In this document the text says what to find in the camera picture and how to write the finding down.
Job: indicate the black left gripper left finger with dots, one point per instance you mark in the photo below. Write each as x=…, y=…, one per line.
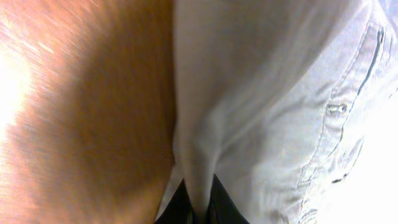
x=179, y=209

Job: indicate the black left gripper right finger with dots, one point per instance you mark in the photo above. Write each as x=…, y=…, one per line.
x=221, y=209

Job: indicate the grey shorts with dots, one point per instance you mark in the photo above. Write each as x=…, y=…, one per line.
x=292, y=105

